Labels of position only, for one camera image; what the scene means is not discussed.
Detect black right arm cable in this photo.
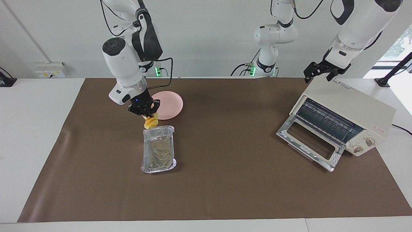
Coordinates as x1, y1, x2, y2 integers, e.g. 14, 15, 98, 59
146, 57, 173, 89

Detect black left base cables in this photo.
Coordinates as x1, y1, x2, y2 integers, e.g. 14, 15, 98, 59
230, 48, 261, 77

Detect aluminium foil tray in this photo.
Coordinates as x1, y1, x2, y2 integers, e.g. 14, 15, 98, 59
141, 125, 178, 174

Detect yellow ridged bread loaf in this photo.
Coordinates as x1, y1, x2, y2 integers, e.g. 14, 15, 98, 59
143, 111, 160, 130

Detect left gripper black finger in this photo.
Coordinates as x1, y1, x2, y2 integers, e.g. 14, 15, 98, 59
304, 63, 319, 83
327, 64, 351, 82

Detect black oven power cable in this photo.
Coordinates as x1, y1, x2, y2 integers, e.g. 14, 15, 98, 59
391, 124, 412, 135

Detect black desk clamp mount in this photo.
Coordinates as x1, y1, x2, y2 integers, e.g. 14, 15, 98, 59
0, 67, 17, 87

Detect bright window pane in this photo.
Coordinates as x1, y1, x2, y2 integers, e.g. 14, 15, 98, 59
378, 24, 412, 62

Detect wire oven rack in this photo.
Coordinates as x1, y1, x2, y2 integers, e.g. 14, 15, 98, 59
295, 98, 364, 145

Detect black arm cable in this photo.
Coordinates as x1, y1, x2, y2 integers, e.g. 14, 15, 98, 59
291, 0, 324, 19
146, 57, 173, 89

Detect pink round plate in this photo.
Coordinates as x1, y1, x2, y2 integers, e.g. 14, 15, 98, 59
151, 91, 184, 120

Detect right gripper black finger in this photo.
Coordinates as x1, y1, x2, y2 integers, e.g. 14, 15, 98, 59
128, 104, 147, 117
146, 99, 160, 118

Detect white wall socket box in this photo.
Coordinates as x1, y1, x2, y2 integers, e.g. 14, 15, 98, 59
35, 62, 66, 79

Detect glass oven door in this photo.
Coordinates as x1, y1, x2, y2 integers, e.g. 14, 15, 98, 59
276, 114, 346, 172

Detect brown table mat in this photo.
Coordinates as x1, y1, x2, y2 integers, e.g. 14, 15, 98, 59
17, 77, 412, 223

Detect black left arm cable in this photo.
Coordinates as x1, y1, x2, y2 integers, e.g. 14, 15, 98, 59
291, 0, 324, 19

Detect cream toaster oven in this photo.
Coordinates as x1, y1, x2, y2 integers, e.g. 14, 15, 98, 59
289, 76, 397, 157

